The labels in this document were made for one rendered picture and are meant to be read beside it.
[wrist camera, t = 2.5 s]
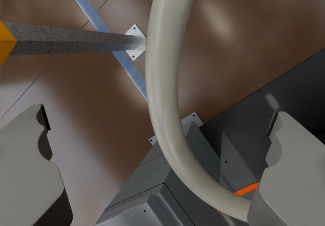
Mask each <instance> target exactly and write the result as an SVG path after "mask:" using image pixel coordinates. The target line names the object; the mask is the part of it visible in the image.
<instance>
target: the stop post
mask: <svg viewBox="0 0 325 226"><path fill-rule="evenodd" d="M146 41H147V38H146V37H145V35H144V34H143V33H142V31H141V30H140V29H139V28H138V26H137V25H136V24H134V25H133V26H132V27H131V28H130V29H129V30H128V31H127V32H126V33H125V34H117V33H108V32H98V31H90V30H80V29H71V28H58V27H50V26H40V25H32V24H22V23H13V22H4V21H1V20H0V65H3V64H4V62H5V60H6V59H7V57H8V56H28V55H48V54H67V53H87V52H107V51H126V52H127V53H128V55H129V56H130V57H131V58H132V60H133V61H135V60H136V59H137V58H138V57H139V56H140V55H141V54H142V53H143V52H144V51H145V50H146Z"/></svg>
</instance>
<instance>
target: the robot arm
mask: <svg viewBox="0 0 325 226"><path fill-rule="evenodd" d="M49 130H51V128H50V125H49V122H48V119H47V115H46V112H45V109H44V105H43V104H33V105H31V106H29V107H28V108H27V109H25V110H24V111H23V112H22V113H21V114H19V115H18V116H17V117H16V118H14V119H13V120H12V121H10V122H9V123H8V124H6V125H5V126H4V127H2V128H1V129H0V226H70V225H71V223H72V220H73V212H72V209H71V206H70V203H69V199H68V196H67V193H66V189H65V186H64V183H63V180H62V177H61V173H60V170H59V167H58V165H57V164H55V163H53V162H51V161H50V159H51V158H52V155H53V153H52V150H51V147H50V144H49V141H48V138H47V133H48V131H49ZM267 136H269V138H270V140H271V142H272V144H271V146H270V148H269V151H268V153H267V155H266V162H267V164H268V168H266V169H265V170H264V172H263V174H262V177H261V179H260V181H259V184H258V186H257V188H256V190H255V193H254V195H253V197H252V200H251V204H250V208H249V212H248V215H247V221H248V224H249V226H325V145H324V144H323V143H322V142H321V141H319V140H318V139H317V138H316V137H315V136H314V135H312V134H311V133H310V132H309V131H308V130H307V129H305V128H304V127H303V126H302V125H301V124H299V123H298V122H297V121H296V120H295V119H294V118H292V117H291V116H290V115H289V114H288V113H286V112H278V111H275V112H274V114H273V116H272V119H271V122H270V126H269V129H268V132H267Z"/></svg>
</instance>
